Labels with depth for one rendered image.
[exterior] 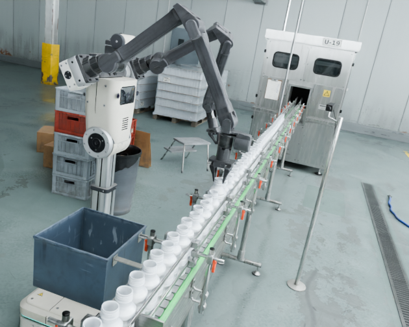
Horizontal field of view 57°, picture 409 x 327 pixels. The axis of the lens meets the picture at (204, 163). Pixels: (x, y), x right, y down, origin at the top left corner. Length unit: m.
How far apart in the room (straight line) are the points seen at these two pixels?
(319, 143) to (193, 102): 3.10
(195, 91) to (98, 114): 6.40
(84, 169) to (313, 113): 3.70
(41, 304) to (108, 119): 1.09
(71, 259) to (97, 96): 0.76
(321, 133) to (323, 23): 5.92
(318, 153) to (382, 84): 5.78
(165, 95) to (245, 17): 4.55
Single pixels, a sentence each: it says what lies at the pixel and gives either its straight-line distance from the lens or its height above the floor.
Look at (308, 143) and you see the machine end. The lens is 6.31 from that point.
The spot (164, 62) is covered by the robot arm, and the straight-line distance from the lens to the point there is 2.02.
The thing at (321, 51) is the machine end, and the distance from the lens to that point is 6.20.
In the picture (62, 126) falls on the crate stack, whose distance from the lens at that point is 4.05.
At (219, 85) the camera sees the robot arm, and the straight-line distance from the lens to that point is 1.47.
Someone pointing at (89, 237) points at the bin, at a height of 0.81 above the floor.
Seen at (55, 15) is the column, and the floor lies 1.86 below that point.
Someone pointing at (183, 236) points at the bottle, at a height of 1.14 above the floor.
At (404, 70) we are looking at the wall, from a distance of 11.87.
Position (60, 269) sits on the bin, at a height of 0.84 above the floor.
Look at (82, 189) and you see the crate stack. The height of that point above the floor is 0.12.
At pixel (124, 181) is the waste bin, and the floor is 0.38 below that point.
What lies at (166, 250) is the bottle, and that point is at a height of 1.15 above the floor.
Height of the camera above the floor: 1.71
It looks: 17 degrees down
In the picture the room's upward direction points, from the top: 9 degrees clockwise
